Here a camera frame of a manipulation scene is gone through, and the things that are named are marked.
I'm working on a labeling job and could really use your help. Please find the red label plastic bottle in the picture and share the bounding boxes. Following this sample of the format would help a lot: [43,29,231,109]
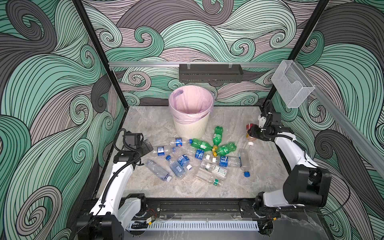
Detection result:
[246,124,257,146]

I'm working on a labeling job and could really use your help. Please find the long clear bottle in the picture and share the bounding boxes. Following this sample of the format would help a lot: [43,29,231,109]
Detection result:
[145,160,172,182]

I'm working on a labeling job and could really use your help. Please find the clear bottle blue cap short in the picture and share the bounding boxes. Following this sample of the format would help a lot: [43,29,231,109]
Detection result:
[166,155,186,179]

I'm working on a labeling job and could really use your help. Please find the clear bottle white green label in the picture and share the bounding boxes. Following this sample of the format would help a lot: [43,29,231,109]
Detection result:
[200,161,229,180]

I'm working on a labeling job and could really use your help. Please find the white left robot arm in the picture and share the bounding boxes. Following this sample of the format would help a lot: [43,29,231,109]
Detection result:
[72,129,153,240]

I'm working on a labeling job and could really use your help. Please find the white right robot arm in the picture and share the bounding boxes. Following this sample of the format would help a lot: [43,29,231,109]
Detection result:
[247,100,332,208]

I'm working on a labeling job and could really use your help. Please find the cream waste bin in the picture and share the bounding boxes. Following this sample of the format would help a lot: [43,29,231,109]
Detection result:
[174,114,210,139]

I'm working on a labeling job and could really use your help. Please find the pink bin liner bag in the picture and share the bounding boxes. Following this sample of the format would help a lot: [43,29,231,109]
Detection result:
[169,86,214,125]

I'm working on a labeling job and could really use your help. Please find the clear bottle blue label top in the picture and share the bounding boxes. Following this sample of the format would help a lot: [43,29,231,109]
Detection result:
[169,137,192,147]

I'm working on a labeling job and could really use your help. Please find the clear bottle green cap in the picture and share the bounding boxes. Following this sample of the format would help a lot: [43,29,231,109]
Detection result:
[196,170,223,187]

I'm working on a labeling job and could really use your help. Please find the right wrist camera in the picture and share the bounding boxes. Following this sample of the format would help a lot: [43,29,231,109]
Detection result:
[258,115,267,129]

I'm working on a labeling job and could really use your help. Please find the clear plastic wall box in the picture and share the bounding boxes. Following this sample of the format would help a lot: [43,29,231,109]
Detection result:
[271,60,315,109]

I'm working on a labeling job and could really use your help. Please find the black wall tray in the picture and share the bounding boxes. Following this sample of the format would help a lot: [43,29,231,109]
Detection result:
[179,65,244,84]

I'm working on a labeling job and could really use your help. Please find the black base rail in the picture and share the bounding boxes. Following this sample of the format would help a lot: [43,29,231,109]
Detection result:
[80,197,289,220]

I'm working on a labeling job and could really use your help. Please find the aluminium right rail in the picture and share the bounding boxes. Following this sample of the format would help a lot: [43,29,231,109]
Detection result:
[299,65,384,175]

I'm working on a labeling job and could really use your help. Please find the aluminium rail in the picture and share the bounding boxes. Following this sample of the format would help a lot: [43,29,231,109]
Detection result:
[108,61,280,69]
[299,65,384,175]

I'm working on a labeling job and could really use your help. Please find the aluminium back rail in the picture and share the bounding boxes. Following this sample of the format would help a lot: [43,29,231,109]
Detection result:
[108,61,280,69]

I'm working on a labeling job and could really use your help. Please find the white slotted cable duct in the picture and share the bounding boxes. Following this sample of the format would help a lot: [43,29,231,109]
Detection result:
[127,221,259,232]

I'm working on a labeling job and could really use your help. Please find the black corner frame post right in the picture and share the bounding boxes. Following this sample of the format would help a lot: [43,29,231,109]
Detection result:
[263,1,329,108]

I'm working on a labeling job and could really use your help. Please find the black corner frame post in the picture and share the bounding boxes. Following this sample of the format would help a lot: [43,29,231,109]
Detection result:
[263,1,329,108]
[73,0,129,112]

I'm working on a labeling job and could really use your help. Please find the black corner frame post left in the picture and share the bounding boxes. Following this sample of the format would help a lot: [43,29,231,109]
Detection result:
[73,0,129,112]

